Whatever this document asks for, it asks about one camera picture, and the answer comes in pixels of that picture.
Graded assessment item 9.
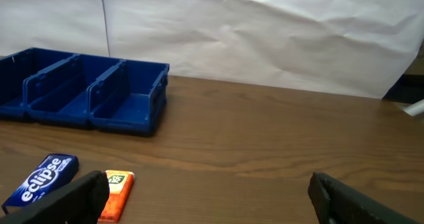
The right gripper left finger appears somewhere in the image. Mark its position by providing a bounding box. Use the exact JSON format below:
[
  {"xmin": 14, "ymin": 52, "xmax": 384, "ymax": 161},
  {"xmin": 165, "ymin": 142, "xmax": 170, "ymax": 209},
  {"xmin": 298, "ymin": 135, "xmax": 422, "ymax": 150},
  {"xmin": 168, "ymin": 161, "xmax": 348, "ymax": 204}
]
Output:
[{"xmin": 0, "ymin": 170, "xmax": 111, "ymax": 224}]

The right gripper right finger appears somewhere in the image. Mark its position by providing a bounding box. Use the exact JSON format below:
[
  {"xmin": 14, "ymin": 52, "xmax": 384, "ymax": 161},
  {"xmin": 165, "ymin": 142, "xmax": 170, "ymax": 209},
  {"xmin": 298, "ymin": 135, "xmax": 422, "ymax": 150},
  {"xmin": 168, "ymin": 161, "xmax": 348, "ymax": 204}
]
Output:
[{"xmin": 307, "ymin": 172, "xmax": 421, "ymax": 224}]

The blue candy pack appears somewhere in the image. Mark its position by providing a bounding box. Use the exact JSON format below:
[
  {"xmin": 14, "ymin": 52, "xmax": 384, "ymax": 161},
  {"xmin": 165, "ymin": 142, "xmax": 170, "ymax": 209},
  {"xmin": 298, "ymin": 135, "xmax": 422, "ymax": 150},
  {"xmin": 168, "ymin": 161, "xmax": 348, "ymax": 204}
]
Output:
[{"xmin": 1, "ymin": 153, "xmax": 80, "ymax": 215}]

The orange candy box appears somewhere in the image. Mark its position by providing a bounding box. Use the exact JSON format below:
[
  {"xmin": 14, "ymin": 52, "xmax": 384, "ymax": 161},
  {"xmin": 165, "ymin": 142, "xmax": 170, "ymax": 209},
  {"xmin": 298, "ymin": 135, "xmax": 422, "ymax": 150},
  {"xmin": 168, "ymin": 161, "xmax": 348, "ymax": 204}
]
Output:
[{"xmin": 97, "ymin": 170, "xmax": 135, "ymax": 224}]

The blue tray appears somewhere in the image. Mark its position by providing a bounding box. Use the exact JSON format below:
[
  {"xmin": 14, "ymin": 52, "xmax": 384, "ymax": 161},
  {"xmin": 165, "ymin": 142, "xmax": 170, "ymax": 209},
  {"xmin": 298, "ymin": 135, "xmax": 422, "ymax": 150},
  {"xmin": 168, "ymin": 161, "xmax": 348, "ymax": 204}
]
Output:
[{"xmin": 0, "ymin": 46, "xmax": 170, "ymax": 138}]

